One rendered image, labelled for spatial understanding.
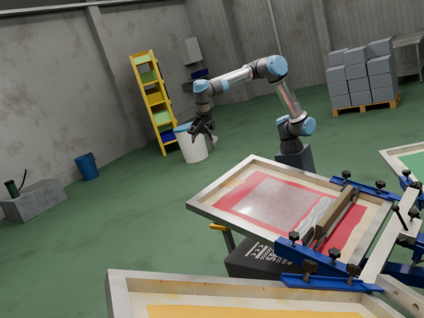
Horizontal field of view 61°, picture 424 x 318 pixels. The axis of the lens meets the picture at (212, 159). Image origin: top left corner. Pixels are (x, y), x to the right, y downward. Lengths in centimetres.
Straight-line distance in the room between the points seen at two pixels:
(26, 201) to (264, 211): 610
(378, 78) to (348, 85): 53
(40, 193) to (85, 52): 386
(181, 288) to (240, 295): 17
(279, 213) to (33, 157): 728
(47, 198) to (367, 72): 646
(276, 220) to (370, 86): 596
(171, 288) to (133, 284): 9
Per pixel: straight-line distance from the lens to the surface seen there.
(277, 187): 189
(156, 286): 92
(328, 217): 156
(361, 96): 748
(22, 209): 741
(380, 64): 730
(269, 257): 184
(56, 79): 910
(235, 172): 195
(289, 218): 169
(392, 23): 1099
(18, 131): 848
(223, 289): 98
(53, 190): 767
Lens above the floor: 196
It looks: 17 degrees down
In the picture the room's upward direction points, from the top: 17 degrees counter-clockwise
